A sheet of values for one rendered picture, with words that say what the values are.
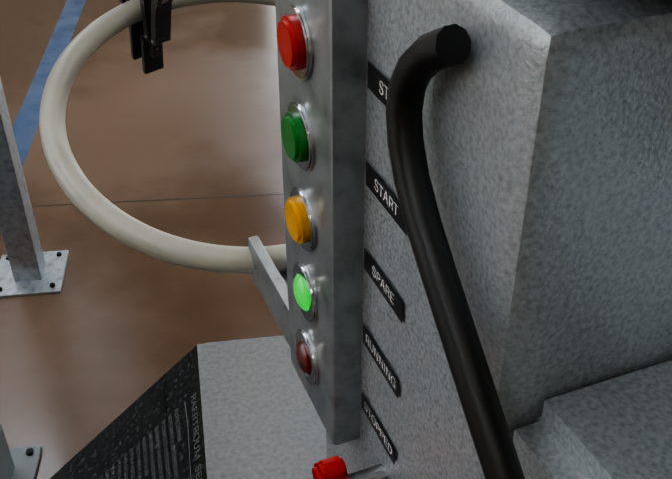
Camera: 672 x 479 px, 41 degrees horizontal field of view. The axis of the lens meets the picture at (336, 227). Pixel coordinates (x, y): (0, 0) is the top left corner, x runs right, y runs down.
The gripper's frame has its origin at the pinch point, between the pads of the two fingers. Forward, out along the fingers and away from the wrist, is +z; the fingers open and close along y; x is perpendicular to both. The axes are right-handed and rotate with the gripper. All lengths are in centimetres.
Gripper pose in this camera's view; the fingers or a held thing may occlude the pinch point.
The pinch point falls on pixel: (146, 44)
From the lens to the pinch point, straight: 131.7
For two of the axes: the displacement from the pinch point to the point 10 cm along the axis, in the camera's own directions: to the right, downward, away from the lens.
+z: -1.2, 5.9, 8.0
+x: 8.0, -4.1, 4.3
